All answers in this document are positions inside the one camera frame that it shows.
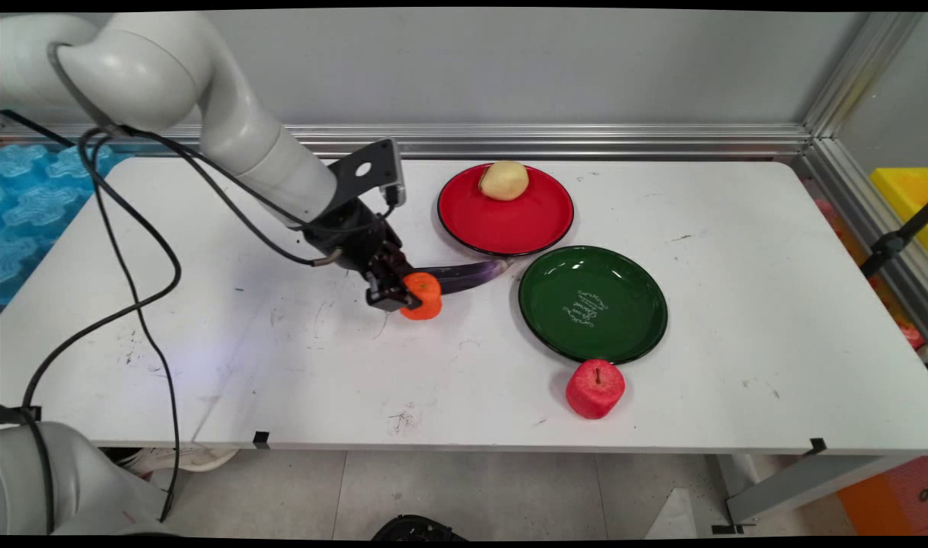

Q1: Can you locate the yellow toy potato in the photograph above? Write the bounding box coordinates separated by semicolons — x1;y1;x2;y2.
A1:
478;160;530;202

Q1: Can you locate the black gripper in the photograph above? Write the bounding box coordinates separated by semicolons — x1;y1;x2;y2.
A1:
302;199;415;313

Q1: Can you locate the thin black cable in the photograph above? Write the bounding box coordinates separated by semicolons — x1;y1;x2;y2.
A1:
87;126;400;524

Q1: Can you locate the red plate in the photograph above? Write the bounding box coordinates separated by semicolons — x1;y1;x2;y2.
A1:
436;162;576;257

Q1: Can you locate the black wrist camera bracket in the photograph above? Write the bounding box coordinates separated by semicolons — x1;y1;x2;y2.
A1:
327;139;406;221

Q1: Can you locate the grey table leg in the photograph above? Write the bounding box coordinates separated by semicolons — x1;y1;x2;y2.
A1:
719;454;902;534

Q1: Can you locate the green plate with white print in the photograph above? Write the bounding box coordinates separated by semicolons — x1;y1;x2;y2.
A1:
518;244;669;365

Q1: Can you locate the black stand clamp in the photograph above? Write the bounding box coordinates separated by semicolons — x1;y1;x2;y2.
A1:
859;202;928;279

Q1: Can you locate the black power cord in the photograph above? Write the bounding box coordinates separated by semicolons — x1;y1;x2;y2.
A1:
0;109;80;149

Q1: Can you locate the angled aluminium frame rail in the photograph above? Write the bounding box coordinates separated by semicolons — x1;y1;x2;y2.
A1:
802;11;928;336

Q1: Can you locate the orange toy fruit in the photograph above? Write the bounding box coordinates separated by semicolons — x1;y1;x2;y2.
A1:
399;272;443;321

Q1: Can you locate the red toy apple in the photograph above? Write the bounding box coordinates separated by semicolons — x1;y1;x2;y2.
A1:
565;358;627;420

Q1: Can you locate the long aluminium frame rail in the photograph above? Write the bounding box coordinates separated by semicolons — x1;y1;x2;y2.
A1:
0;122;815;161

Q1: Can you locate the red pink floor mat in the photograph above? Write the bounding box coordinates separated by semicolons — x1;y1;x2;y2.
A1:
814;196;926;351

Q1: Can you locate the purple toy eggplant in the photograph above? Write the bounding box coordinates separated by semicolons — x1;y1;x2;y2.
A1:
416;259;510;297

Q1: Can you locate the thick black cable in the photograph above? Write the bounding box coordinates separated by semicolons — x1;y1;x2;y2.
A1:
21;42;343;534

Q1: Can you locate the white shoe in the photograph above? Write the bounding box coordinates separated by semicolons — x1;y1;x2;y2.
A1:
117;448;242;474

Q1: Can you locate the black round floor object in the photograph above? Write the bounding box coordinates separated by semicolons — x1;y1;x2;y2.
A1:
371;515;468;541

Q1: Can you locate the blue foam mat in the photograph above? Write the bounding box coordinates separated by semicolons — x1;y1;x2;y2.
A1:
0;143;133;305

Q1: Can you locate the yellow plastic box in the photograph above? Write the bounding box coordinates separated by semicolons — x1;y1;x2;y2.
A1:
869;167;928;252

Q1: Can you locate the orange box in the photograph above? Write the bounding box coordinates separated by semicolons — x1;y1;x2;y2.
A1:
837;457;928;536

